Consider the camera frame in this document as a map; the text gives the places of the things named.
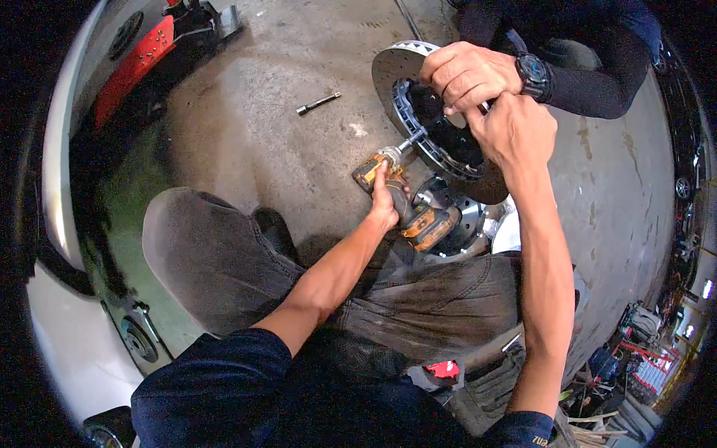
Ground person's left hand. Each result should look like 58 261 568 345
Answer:
367 162 412 233

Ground person's right hand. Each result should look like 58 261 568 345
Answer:
465 92 559 180

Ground yellow black impact driver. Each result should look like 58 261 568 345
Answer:
352 130 463 253

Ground drilled steel brake disc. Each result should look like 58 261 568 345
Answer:
412 176 505 261
371 40 510 205

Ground white cloth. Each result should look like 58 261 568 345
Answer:
490 196 524 255

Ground steel socket extension bar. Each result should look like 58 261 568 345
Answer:
296 92 342 116

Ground person's legs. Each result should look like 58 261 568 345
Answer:
142 186 580 438

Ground dark parked car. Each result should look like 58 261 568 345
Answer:
655 45 713 281

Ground red plastic tag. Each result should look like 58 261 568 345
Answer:
424 360 461 380

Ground person's body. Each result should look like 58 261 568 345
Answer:
130 327 561 448

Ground heap of workshop tools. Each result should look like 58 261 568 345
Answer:
560 302 695 448

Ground red brake caliper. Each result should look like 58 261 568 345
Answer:
92 16 177 130

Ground white car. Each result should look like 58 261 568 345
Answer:
25 0 247 448

